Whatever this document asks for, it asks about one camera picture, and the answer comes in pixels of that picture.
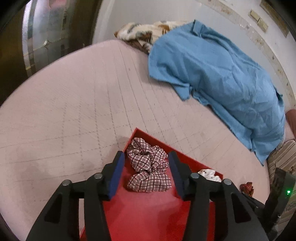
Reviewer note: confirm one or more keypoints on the red white plaid scrunchie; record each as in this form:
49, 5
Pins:
150, 164

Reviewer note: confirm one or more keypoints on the striped floral pillow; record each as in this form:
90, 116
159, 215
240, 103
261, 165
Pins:
281, 166

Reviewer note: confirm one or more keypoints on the red polka dot scrunchie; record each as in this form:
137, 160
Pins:
247, 188

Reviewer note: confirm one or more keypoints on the stained glass wooden door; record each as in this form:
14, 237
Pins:
36, 33

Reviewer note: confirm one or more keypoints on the white cherry print scrunchie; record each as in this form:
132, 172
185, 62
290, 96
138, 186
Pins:
210, 174

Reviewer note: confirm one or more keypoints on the red tray box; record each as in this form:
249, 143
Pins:
145, 216

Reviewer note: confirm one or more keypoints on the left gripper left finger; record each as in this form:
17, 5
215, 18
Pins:
59, 219

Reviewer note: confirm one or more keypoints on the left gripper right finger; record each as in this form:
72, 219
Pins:
234, 218

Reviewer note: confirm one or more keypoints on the pink bolster cushion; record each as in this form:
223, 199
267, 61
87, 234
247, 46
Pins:
290, 125

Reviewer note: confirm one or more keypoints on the brown white floral blanket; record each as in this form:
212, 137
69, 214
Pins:
143, 36

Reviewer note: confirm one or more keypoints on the blue cloth sheet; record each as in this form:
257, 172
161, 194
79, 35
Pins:
201, 63

